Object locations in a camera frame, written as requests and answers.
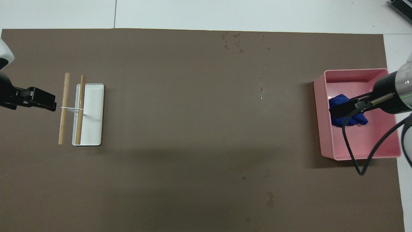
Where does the grey keyboard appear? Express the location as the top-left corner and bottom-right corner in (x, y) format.
(388, 0), (412, 16)

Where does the white wooden towel rack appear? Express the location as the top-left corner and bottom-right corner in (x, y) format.
(61, 83), (105, 146)

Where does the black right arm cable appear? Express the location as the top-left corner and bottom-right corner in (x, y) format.
(342, 93), (412, 176)

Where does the blue microfibre towel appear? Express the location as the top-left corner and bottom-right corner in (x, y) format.
(329, 94), (369, 127)

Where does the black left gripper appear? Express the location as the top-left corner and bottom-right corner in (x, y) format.
(0, 72), (57, 112)

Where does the long light wooden rod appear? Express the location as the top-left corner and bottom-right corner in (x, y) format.
(58, 72), (71, 145)

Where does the pink plastic bin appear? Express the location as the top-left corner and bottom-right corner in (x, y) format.
(314, 68), (402, 161)

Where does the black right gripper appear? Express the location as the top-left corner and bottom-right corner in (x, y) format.
(329, 72), (412, 118)

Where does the brown table mat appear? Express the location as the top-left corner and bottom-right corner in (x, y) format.
(0, 28), (405, 232)

